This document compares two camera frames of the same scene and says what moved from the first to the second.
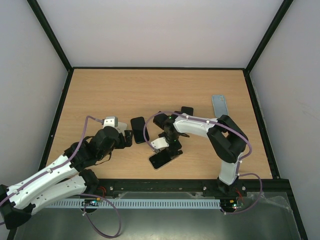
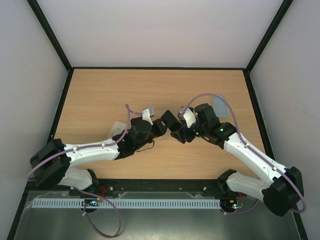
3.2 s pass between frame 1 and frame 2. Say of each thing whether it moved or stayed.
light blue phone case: stayed
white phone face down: stayed
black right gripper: moved
